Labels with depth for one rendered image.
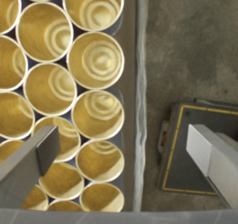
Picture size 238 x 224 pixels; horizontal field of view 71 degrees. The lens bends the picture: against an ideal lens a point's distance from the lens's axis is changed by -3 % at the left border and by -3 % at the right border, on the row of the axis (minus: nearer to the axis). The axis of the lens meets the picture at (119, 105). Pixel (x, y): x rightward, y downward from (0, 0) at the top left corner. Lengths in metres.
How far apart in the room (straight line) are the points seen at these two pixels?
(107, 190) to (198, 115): 0.98
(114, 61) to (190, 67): 1.26
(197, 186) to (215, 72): 0.90
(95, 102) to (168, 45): 1.21
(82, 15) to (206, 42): 1.34
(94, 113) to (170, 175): 1.13
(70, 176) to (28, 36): 0.24
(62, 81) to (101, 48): 0.08
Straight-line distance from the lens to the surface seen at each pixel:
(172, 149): 1.27
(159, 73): 1.44
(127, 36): 0.29
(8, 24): 0.34
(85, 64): 0.29
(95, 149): 0.33
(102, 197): 0.35
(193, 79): 1.53
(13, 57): 0.34
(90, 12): 0.30
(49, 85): 0.31
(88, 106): 0.30
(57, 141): 0.17
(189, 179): 1.44
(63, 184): 0.33
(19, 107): 0.35
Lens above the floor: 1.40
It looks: 77 degrees down
